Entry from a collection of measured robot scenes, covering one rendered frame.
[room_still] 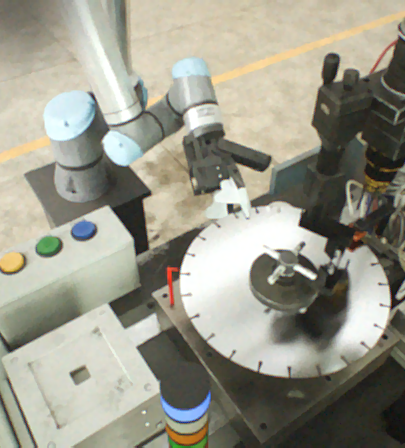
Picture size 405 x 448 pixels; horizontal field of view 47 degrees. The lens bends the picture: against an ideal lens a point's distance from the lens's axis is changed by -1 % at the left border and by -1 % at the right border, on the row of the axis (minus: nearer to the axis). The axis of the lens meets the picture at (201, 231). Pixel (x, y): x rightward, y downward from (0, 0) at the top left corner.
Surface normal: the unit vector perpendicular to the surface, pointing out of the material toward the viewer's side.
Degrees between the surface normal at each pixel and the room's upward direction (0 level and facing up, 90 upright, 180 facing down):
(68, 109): 8
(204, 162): 32
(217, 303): 0
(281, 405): 0
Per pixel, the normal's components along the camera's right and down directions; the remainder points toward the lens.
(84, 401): 0.00, -0.67
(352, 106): 0.42, 0.67
